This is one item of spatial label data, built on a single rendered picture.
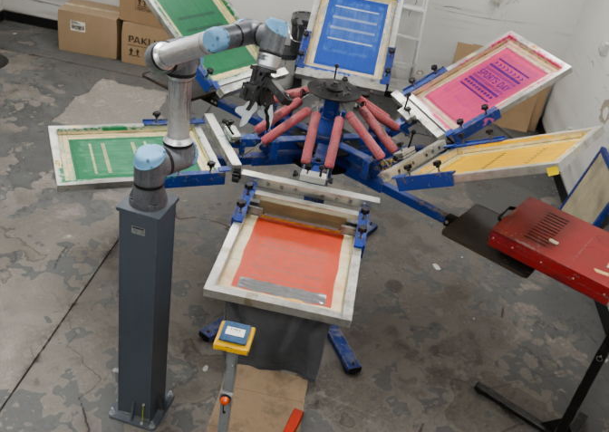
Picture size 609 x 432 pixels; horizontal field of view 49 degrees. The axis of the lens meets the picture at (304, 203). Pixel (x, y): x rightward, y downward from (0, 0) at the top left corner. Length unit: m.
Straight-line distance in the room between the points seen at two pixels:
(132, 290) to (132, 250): 0.21
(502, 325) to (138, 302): 2.42
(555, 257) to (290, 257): 1.16
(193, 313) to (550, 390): 2.08
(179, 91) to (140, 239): 0.61
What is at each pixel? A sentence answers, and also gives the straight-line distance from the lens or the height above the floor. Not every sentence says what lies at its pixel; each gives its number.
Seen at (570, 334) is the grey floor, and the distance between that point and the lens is 4.66.
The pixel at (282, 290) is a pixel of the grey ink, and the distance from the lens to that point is 2.74.
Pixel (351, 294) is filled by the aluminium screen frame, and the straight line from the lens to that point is 2.74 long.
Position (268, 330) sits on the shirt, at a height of 0.76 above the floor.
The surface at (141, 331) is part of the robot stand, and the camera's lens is 3.07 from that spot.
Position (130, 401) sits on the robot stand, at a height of 0.11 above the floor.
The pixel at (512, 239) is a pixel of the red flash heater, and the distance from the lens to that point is 3.17.
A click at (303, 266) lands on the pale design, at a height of 0.96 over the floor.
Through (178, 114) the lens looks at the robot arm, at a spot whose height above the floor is 1.56.
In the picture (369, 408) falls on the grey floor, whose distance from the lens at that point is 3.69.
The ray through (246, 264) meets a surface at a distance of 2.85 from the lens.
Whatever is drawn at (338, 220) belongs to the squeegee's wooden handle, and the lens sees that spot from 3.07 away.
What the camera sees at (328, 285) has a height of 0.96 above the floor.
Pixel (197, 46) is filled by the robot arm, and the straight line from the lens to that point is 2.22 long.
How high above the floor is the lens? 2.71
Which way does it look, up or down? 32 degrees down
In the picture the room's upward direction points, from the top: 10 degrees clockwise
